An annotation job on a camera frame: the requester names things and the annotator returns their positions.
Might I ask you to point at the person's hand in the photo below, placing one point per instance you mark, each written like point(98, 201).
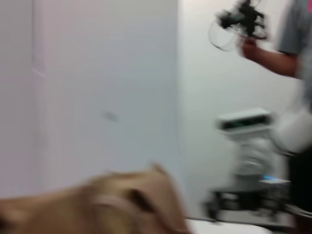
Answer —
point(249, 50)

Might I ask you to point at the khaki canvas food bag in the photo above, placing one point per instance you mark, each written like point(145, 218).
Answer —
point(73, 209)

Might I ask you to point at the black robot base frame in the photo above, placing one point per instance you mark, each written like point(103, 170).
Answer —
point(246, 198)

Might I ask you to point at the black handheld teleoperation controller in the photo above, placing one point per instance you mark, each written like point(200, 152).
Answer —
point(248, 14)

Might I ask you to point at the person's bare forearm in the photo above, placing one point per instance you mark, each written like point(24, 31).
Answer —
point(278, 62)

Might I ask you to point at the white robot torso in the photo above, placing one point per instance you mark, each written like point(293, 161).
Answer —
point(253, 156)

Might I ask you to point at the person in grey shirt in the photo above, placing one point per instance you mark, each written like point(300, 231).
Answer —
point(296, 26)

